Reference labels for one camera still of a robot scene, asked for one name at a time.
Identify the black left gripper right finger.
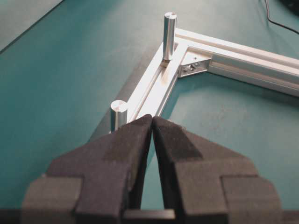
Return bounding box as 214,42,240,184
152,117,282,216

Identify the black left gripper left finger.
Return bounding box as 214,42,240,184
22,114,152,216

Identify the near aluminium pin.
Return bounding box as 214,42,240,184
110,100,128,132

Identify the aluminium pin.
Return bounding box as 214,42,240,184
110,100,128,132
163,12,177,61

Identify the far aluminium pin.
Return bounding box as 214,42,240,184
163,12,177,61

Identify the aluminium extrusion frame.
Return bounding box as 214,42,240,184
124,28,299,123

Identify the black thin cable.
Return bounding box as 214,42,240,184
263,0,299,34

